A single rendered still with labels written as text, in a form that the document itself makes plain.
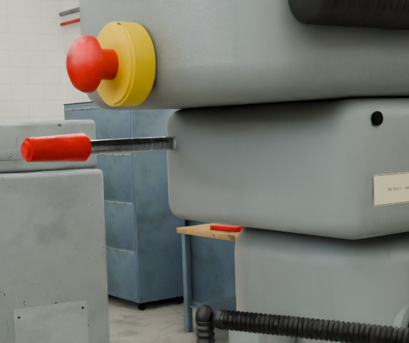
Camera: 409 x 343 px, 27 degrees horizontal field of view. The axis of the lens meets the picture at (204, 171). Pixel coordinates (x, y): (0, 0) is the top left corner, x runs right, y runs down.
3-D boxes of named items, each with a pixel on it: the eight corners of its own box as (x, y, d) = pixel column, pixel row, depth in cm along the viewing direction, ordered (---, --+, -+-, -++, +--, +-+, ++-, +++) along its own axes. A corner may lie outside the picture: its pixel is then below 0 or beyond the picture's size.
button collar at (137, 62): (134, 105, 58) (131, 16, 58) (92, 108, 63) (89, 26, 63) (158, 104, 59) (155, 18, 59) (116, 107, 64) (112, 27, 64)
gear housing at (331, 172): (356, 244, 58) (352, 96, 57) (162, 220, 78) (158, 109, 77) (618, 204, 77) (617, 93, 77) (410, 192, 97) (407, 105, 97)
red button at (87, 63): (87, 91, 57) (84, 31, 57) (60, 94, 61) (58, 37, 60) (130, 90, 59) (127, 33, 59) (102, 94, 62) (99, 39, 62)
